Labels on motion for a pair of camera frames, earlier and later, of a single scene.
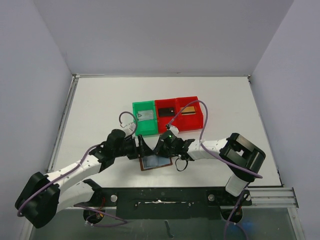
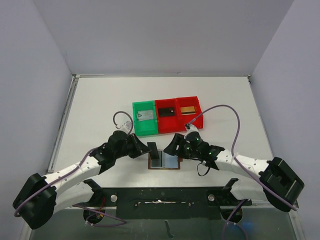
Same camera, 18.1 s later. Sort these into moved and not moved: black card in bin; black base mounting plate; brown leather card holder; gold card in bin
Moved: brown leather card holder
Not moved: gold card in bin; black card in bin; black base mounting plate
